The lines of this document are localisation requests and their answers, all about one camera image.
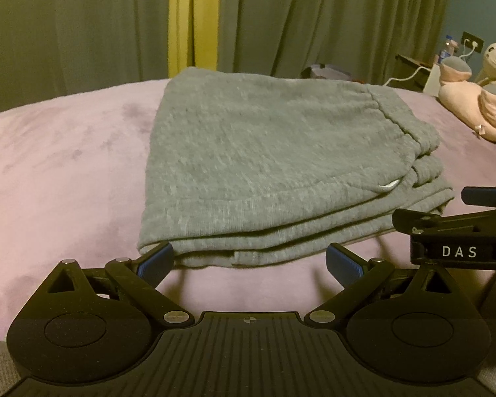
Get pink plush toy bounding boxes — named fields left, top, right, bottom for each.
left=437, top=28, right=496, bottom=141

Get grey pants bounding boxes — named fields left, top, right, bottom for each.
left=138, top=67, right=455, bottom=269

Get clear plastic bottle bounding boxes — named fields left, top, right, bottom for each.
left=440, top=35, right=457, bottom=66

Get dark nightstand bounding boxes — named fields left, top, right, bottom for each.
left=395, top=53, right=439, bottom=92

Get grey-green curtain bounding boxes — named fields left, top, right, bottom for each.
left=0, top=0, right=453, bottom=114

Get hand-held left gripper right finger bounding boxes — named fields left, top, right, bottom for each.
left=306, top=243, right=456, bottom=327

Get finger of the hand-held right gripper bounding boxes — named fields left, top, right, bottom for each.
left=392, top=208, right=496, bottom=237
left=460, top=185, right=496, bottom=208

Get yellow curtain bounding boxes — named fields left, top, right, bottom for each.
left=167, top=0, right=221, bottom=79

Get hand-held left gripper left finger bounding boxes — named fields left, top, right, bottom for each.
left=45, top=241, right=193, bottom=328

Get wall power outlet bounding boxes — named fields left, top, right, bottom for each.
left=461, top=31, right=485, bottom=54

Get white cable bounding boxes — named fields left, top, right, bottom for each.
left=386, top=40, right=480, bottom=88

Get pink bed blanket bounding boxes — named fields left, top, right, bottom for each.
left=0, top=78, right=496, bottom=342

